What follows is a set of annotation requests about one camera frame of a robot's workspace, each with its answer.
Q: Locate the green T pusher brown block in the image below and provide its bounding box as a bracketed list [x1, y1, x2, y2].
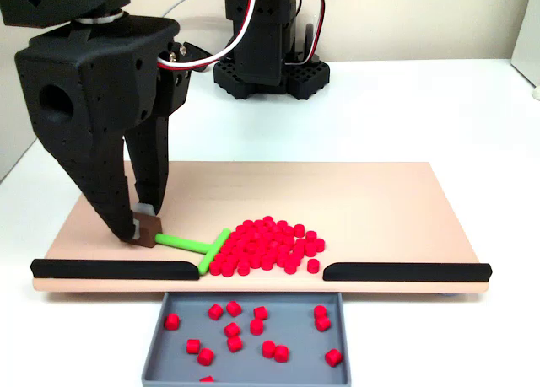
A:
[127, 211, 232, 277]

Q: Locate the black barrier strip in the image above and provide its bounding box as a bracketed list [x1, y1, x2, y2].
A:
[322, 261, 493, 283]
[30, 258, 200, 282]

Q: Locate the grey shallow tray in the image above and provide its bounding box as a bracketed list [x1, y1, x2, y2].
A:
[141, 291, 353, 387]

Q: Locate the beige flat board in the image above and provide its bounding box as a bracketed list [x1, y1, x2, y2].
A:
[31, 159, 493, 296]

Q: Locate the white box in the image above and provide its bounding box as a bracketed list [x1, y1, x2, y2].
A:
[510, 0, 540, 89]

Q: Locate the white red gripper cable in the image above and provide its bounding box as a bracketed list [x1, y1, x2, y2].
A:
[156, 0, 259, 72]

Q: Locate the red white black servo cable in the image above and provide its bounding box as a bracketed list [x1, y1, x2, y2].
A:
[297, 0, 326, 64]

